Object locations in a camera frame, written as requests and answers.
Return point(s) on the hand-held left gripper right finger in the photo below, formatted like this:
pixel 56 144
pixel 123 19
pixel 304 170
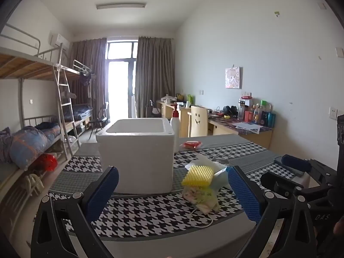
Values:
pixel 246 193

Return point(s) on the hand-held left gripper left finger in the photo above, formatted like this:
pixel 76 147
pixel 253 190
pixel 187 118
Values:
pixel 103 190

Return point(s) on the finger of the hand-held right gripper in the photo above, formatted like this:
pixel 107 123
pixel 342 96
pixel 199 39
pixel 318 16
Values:
pixel 279 185
pixel 294 164

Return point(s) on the white face mask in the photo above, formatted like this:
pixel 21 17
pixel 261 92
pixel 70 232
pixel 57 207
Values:
pixel 208 207

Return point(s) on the white foam box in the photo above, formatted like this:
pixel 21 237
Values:
pixel 134 161

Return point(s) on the green tissue packet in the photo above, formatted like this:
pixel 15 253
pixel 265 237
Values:
pixel 197 196

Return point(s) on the yellow sponge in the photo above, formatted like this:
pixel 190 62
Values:
pixel 197 176

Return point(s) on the person's right hand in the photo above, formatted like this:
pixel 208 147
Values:
pixel 338 225

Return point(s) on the houndstooth blanket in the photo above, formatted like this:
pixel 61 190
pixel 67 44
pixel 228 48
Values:
pixel 150 215

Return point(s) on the printed paper sheets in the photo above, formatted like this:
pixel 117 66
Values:
pixel 246 127

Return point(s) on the cluster of toiletry bottles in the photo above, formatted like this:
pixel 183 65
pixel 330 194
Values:
pixel 258 115

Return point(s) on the red plastic bag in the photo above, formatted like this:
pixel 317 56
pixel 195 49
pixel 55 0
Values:
pixel 49 162

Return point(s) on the wooden desk with patterned top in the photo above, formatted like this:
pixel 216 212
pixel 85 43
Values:
pixel 223 127

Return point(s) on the white bundled cloth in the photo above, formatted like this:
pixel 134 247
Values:
pixel 33 184

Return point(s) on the red snack packet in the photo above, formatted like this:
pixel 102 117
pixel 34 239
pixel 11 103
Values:
pixel 190 145

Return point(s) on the black folding chair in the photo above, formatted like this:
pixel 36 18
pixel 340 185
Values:
pixel 100 117

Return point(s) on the dark blue bedding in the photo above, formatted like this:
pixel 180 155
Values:
pixel 82 113

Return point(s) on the black headphones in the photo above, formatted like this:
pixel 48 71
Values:
pixel 230 110

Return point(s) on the wooden smiley face chair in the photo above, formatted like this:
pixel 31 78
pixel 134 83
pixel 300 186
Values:
pixel 198 121

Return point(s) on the blue patterned quilt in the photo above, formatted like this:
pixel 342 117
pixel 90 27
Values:
pixel 29 142

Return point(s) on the metal bed ladder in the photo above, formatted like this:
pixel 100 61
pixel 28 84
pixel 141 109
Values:
pixel 65 104

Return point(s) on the white pump bottle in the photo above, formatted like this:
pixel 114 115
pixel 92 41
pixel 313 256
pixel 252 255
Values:
pixel 175 129

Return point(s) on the glass balcony door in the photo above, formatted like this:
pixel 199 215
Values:
pixel 121 86

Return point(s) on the purple patterned pillow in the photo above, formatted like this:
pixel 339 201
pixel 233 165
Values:
pixel 4 145

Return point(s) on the green paper bag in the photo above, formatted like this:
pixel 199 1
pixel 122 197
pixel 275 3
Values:
pixel 190 98

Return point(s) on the dark hanging clothes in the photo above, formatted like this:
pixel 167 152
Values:
pixel 86 78

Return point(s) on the small metal bunk bed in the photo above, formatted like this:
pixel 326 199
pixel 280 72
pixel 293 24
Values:
pixel 78 71

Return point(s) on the brown curtain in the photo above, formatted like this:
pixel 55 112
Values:
pixel 154 72
pixel 88 67

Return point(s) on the large metal bunk bed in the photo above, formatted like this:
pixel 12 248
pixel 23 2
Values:
pixel 21 64

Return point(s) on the white air conditioner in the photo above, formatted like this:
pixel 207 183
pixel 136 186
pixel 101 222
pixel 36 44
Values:
pixel 59 41

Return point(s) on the ceiling tube light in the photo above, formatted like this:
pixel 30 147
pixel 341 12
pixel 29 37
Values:
pixel 121 6

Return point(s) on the white wall socket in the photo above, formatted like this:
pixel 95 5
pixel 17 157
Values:
pixel 246 95

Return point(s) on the cartoon wall poster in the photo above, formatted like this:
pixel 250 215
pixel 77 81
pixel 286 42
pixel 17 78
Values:
pixel 233 78

